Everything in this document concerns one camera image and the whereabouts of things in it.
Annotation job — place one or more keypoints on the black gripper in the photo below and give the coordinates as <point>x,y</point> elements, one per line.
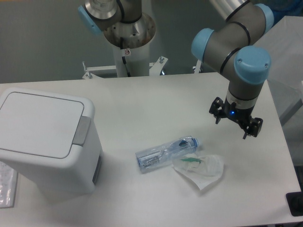
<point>238,111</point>

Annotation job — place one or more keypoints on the white push-lid trash can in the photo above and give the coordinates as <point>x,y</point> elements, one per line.
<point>50,138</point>

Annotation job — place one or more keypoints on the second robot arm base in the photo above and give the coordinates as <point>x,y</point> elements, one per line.
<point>123,22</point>

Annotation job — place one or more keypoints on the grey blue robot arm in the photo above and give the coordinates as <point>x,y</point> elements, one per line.
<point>231,52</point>

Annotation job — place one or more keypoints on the clear plastic medical packaging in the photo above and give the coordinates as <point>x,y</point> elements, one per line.
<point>202,171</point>

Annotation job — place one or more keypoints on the crushed clear plastic bottle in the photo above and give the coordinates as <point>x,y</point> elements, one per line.
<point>162,155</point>

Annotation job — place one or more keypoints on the black device at edge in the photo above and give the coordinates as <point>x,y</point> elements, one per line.
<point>295,203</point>

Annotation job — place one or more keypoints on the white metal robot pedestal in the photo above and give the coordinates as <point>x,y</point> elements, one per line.
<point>128,63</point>

